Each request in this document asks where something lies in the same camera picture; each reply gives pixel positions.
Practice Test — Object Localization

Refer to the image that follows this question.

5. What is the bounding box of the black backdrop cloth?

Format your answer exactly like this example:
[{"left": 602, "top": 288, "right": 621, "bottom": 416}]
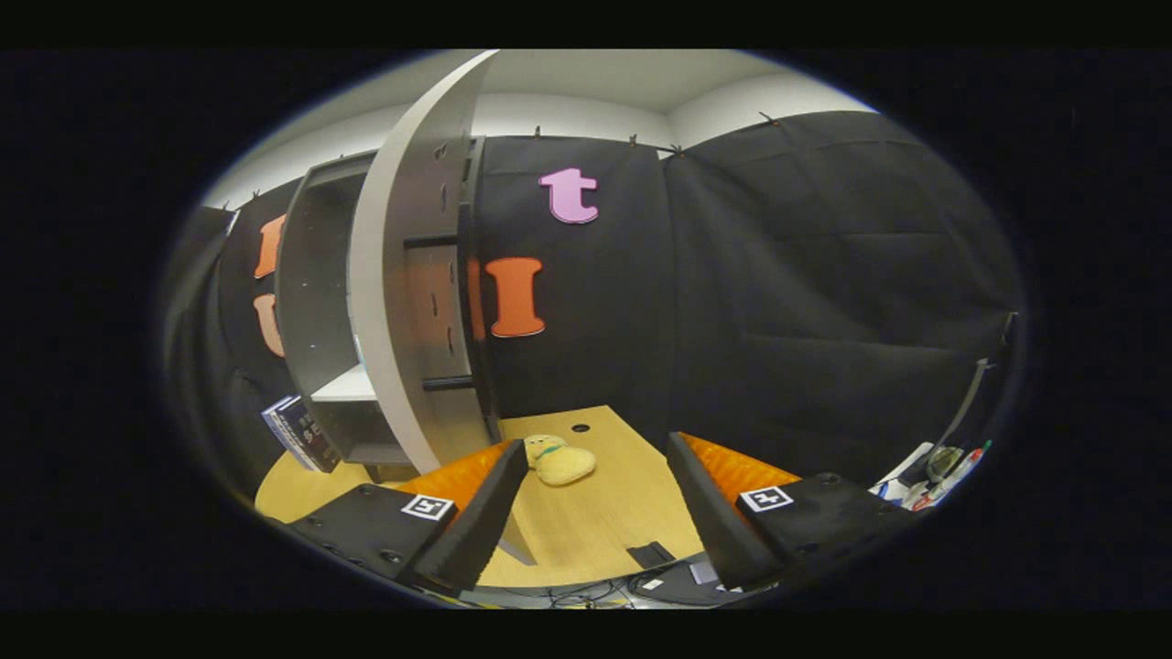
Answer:
[{"left": 163, "top": 110, "right": 1022, "bottom": 500}]

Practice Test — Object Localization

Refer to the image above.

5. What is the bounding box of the white plastic object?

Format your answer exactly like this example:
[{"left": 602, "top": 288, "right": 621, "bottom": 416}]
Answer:
[{"left": 870, "top": 442, "right": 935, "bottom": 504}]

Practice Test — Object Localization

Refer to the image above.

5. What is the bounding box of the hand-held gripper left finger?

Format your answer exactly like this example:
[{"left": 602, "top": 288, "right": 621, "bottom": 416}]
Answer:
[{"left": 272, "top": 439, "right": 531, "bottom": 600}]

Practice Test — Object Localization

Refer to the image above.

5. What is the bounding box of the grey cabinet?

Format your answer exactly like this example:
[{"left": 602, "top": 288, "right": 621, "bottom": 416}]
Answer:
[{"left": 275, "top": 135, "right": 503, "bottom": 468}]

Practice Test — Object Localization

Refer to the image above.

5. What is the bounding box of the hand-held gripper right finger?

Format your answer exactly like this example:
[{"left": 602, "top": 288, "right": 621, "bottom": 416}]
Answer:
[{"left": 666, "top": 433, "right": 921, "bottom": 594}]

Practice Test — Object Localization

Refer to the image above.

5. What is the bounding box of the black cable bundle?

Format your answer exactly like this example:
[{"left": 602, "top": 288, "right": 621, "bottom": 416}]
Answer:
[{"left": 513, "top": 577, "right": 637, "bottom": 610}]

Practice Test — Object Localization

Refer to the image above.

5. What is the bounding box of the dark flat device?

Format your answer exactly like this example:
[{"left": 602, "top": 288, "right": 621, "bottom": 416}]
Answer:
[{"left": 632, "top": 556, "right": 738, "bottom": 607}]

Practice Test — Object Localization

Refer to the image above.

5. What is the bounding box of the grey metal stand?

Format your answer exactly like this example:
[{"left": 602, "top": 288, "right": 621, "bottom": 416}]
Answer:
[{"left": 934, "top": 311, "right": 1019, "bottom": 449}]

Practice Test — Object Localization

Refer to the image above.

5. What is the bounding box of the dark blue book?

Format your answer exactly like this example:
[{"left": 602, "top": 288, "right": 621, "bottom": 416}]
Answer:
[
  {"left": 277, "top": 395, "right": 342, "bottom": 474},
  {"left": 268, "top": 396, "right": 321, "bottom": 470},
  {"left": 262, "top": 399, "right": 308, "bottom": 463}
]

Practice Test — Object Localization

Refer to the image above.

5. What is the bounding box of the black door handle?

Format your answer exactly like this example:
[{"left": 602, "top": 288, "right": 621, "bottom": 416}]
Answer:
[{"left": 403, "top": 231, "right": 484, "bottom": 394}]

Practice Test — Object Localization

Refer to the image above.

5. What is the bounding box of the white pen red cap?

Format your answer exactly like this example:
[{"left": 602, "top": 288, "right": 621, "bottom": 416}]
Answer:
[{"left": 916, "top": 439, "right": 994, "bottom": 512}]

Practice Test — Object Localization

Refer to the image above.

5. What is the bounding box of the yellow plush toy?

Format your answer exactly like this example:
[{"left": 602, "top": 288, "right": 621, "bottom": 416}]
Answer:
[{"left": 524, "top": 435, "right": 598, "bottom": 487}]

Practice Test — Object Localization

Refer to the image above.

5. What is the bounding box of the white cabinet door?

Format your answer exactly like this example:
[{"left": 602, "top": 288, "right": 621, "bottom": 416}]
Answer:
[{"left": 348, "top": 50, "right": 538, "bottom": 567}]

